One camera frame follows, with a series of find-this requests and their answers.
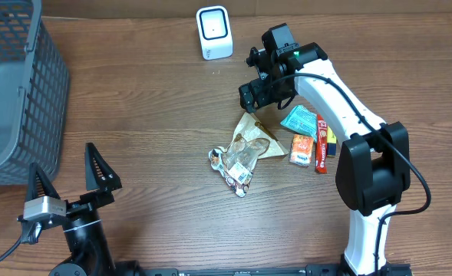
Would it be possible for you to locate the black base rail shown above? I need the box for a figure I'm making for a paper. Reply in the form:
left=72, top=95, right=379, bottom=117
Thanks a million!
left=114, top=262, right=414, bottom=276

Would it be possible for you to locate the beige snack pouch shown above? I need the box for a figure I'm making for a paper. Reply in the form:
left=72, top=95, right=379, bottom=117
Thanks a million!
left=223, top=113, right=288, bottom=167

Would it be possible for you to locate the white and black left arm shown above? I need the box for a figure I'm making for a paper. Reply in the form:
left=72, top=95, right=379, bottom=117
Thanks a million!
left=18, top=143, right=144, bottom=275

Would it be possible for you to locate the red snack stick packet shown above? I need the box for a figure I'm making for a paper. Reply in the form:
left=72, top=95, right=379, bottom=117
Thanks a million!
left=315, top=114, right=328, bottom=174

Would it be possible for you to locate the teal plastic packet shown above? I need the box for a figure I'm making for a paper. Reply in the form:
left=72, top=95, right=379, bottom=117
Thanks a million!
left=281, top=105, right=317, bottom=142

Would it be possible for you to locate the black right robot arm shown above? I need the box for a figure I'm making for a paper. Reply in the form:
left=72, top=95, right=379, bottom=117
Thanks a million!
left=239, top=24, right=411, bottom=275

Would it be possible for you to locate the white barcode scanner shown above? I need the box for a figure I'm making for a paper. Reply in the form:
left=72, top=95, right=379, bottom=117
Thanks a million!
left=196, top=5, right=233, bottom=61

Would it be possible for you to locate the grey plastic mesh basket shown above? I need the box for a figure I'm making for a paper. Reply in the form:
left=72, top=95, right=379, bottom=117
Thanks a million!
left=0, top=0, right=70, bottom=186

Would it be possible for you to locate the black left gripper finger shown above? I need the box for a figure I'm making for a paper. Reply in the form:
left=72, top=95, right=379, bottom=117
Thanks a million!
left=25, top=163, right=61, bottom=202
left=84, top=143, right=122, bottom=192

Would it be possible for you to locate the yellow highlighter pen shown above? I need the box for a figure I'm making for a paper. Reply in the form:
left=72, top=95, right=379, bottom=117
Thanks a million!
left=327, top=127, right=337, bottom=156

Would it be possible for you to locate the orange small snack box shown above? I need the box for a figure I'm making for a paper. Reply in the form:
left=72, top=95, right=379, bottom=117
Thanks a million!
left=289, top=134, right=314, bottom=167

